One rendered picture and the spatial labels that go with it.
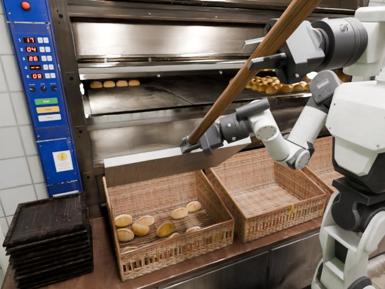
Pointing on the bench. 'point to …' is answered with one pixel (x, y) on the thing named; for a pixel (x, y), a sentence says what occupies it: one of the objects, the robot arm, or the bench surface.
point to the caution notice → (62, 160)
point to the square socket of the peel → (185, 145)
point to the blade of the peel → (165, 163)
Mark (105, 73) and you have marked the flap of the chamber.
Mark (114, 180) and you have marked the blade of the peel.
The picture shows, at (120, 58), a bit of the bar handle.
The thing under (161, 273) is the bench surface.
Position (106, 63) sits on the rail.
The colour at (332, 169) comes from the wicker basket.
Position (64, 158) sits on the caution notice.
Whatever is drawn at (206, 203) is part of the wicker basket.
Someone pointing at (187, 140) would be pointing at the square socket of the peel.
